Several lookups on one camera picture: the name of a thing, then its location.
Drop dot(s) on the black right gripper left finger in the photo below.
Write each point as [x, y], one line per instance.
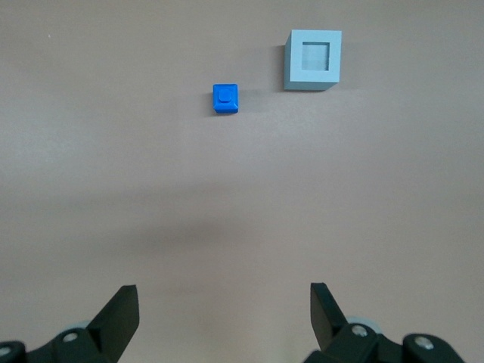
[113, 325]

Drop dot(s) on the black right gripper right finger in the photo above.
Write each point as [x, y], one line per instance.
[329, 325]

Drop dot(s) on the blue plastic insert part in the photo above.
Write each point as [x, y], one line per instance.
[225, 98]

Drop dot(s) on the gray square base block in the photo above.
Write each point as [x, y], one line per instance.
[314, 75]

